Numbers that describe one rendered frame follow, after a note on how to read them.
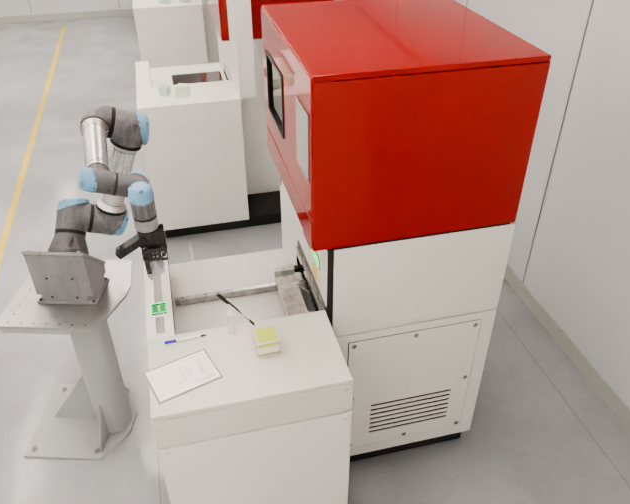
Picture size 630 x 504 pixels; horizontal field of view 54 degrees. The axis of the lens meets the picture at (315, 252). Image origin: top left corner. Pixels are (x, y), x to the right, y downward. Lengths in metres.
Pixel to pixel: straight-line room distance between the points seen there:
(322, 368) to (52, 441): 1.64
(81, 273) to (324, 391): 1.08
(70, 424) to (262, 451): 1.39
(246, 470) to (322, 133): 1.13
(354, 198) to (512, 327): 1.97
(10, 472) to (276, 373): 1.61
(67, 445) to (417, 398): 1.63
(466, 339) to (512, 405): 0.82
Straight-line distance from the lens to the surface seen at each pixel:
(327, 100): 1.80
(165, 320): 2.23
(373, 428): 2.78
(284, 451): 2.15
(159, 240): 2.09
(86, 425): 3.26
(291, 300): 2.38
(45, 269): 2.57
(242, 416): 1.97
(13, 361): 3.75
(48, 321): 2.59
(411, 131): 1.93
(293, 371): 1.99
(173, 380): 2.01
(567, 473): 3.14
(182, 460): 2.09
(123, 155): 2.45
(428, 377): 2.65
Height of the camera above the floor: 2.41
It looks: 35 degrees down
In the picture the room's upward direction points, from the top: straight up
